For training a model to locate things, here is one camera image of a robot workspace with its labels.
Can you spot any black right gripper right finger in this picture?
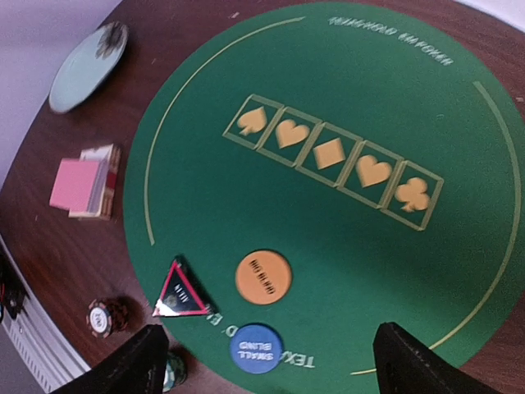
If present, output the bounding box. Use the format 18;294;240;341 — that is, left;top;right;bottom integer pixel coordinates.
373;322;498;394

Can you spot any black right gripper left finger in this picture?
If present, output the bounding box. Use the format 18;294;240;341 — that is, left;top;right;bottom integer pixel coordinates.
54;324;169;394

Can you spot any green chip stack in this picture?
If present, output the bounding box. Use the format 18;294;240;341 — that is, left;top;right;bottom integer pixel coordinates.
162;352;187;393

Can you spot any black red triangular dealer marker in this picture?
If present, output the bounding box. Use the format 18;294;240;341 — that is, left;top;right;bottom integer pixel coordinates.
153;254;215;318

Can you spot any blue small blind button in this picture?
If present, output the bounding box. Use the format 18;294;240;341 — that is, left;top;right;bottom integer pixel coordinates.
230;323;284;374

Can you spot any orange big blind button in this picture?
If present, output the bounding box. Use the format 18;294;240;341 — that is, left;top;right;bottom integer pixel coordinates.
235;250;293;305

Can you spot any red black chip stack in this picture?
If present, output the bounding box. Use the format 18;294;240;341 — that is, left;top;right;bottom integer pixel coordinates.
86;297;129;338

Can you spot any gold playing card box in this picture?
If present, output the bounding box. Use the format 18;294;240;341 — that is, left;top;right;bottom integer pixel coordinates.
68;144;121;220

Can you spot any red-backed playing card deck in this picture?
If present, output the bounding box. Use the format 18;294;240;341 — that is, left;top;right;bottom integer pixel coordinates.
49;158;108;213

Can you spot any round green poker mat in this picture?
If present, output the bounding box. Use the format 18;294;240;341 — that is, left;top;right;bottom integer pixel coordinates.
123;2;524;393

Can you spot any light blue flower plate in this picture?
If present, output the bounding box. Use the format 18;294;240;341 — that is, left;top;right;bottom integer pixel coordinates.
48;21;129;114

